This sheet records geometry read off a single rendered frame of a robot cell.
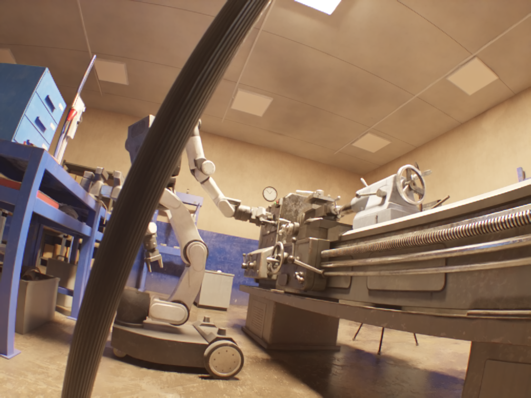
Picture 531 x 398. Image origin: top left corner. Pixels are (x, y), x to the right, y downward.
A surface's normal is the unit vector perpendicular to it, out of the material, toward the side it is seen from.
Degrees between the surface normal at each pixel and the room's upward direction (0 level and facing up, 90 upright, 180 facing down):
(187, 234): 90
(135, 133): 102
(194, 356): 90
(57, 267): 90
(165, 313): 90
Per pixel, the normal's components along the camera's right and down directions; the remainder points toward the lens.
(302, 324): 0.31, -0.23
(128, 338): 0.08, -0.27
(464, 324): -0.94, -0.21
